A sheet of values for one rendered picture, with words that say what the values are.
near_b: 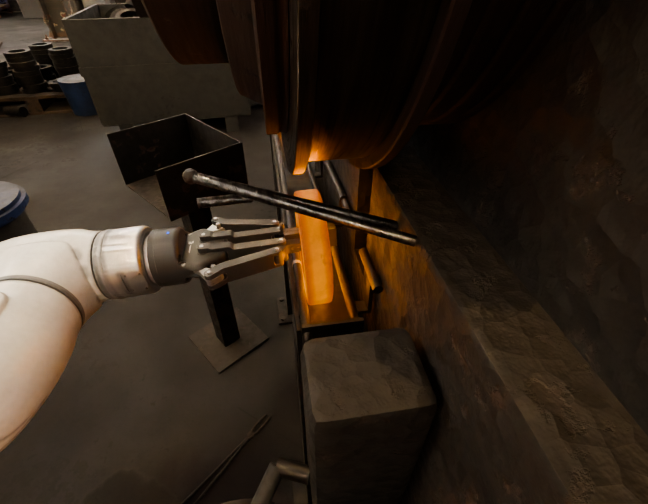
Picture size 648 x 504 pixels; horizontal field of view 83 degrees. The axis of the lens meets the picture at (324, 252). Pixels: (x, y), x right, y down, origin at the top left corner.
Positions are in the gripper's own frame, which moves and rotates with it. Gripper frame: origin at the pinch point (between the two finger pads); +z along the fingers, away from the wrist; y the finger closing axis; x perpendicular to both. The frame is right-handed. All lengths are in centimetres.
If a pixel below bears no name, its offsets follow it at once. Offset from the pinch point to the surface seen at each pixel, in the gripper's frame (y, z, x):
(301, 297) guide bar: 7.1, -2.4, -3.9
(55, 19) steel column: -649, -298, -34
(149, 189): -47, -36, -14
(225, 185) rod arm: 10.2, -7.6, 14.7
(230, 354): -38, -28, -73
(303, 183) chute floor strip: -36.1, 2.1, -11.8
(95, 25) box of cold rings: -232, -99, 0
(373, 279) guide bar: 10.3, 6.0, 0.6
